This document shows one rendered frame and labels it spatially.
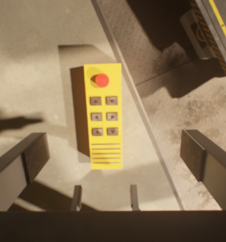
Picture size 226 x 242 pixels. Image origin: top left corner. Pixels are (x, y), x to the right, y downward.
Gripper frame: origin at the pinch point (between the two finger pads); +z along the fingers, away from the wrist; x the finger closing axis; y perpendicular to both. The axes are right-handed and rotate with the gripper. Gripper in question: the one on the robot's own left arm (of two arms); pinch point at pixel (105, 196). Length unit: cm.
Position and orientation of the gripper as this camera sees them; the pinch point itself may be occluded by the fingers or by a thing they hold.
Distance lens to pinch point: 40.2
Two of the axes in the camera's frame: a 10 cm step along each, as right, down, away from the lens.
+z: 0.1, -7.3, 6.9
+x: 10.0, -0.2, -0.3
